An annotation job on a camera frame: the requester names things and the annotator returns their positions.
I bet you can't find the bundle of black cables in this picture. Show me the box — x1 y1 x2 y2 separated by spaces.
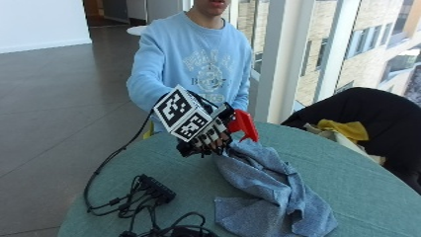
118 197 221 237

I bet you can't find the yellow chair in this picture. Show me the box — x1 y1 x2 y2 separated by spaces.
142 120 156 140

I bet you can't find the white window frame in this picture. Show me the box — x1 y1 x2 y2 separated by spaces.
253 0 367 125

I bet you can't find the beige cloth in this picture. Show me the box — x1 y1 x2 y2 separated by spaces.
303 122 387 166

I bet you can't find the white marker cube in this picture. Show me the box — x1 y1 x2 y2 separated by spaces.
152 84 217 143

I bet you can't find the the person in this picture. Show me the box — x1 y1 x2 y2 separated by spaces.
126 0 256 133

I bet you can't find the yellow cloth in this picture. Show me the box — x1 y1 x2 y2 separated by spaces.
316 118 371 143

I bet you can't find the blue-grey towel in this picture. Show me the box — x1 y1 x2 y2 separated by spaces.
212 139 340 237

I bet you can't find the black bag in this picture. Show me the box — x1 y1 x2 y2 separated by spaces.
280 86 421 196

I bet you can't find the white round table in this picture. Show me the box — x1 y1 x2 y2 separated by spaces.
126 25 149 37

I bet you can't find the long black cable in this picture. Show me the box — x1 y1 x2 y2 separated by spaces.
83 110 156 216

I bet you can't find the black cable hub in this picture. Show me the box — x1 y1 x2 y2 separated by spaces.
135 174 177 205

